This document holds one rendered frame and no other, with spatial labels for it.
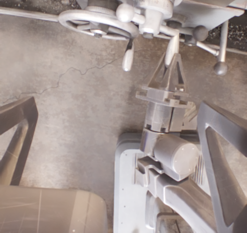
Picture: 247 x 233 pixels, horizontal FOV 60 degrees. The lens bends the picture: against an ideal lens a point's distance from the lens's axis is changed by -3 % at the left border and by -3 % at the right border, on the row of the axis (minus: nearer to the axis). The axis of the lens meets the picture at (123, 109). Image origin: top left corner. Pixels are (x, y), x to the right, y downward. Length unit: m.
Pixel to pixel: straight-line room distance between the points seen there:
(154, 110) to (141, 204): 0.81
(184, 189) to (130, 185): 0.72
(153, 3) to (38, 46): 1.05
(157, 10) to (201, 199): 0.33
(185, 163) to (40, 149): 1.13
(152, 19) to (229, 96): 1.06
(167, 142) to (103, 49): 0.96
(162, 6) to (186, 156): 0.25
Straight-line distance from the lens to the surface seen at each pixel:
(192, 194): 0.42
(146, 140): 0.44
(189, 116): 0.50
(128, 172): 1.10
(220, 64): 0.64
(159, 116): 0.42
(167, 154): 0.39
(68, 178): 1.44
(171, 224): 0.98
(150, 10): 0.40
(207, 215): 0.39
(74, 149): 1.36
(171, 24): 0.61
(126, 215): 1.21
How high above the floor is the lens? 1.26
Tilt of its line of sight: 82 degrees down
